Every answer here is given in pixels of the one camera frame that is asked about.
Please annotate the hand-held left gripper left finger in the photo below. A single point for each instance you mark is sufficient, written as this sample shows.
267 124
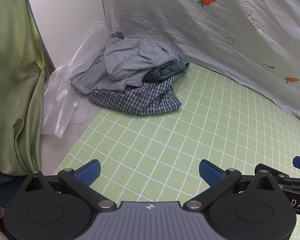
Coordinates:
90 172

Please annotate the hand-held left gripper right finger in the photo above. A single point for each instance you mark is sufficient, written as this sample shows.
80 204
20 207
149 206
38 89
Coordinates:
210 172

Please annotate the grey zip hoodie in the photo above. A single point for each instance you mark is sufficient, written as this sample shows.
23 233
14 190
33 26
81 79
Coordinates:
125 57

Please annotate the green grid mat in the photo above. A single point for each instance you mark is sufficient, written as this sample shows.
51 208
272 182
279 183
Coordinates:
177 142

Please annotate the clear plastic bag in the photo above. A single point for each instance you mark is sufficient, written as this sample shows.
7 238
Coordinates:
62 92

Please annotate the blue plaid shirt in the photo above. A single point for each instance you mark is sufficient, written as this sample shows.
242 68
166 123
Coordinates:
145 100

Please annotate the blue denim jeans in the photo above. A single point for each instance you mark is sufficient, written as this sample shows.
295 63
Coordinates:
165 71

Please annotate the green curtain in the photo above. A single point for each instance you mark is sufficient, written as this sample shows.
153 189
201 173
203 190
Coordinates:
12 80

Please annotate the grey carrot print sheet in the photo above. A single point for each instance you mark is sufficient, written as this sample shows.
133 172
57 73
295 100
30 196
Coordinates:
202 30

